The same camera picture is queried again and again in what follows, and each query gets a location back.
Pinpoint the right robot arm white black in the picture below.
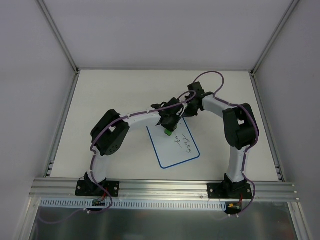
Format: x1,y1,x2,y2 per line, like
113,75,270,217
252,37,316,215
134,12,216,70
183,82,260,200

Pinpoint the left aluminium frame post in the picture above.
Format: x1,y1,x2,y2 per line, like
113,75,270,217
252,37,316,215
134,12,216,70
35,0,79,74

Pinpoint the right aluminium frame post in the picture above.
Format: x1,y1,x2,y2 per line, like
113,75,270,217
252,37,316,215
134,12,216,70
250,0,300,76

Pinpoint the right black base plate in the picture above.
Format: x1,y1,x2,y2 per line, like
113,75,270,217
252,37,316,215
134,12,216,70
207,183,253,200

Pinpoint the aluminium mounting rail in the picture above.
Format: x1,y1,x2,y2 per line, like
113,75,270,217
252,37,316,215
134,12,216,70
29,177,300,202

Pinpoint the blue framed whiteboard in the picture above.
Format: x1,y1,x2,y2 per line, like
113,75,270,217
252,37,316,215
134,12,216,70
146,118,200,169

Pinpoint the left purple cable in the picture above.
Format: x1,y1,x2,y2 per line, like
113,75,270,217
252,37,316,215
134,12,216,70
37,90,197,224

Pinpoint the white slotted cable duct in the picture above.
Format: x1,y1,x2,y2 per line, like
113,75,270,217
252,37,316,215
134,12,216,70
39,198,227,212

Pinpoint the green whiteboard eraser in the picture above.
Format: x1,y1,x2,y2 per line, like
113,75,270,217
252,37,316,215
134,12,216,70
164,129,173,136

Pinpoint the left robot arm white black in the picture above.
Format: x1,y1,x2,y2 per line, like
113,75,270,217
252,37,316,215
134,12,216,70
75,97,188,201

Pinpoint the aluminium frame post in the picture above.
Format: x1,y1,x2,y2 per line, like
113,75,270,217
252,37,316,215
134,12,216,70
250,0,300,76
35,0,79,74

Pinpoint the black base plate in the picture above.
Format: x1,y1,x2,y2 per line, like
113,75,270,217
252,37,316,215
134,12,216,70
207,183,253,200
75,179,120,197

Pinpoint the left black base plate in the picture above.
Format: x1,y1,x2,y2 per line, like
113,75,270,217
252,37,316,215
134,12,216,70
75,179,120,197

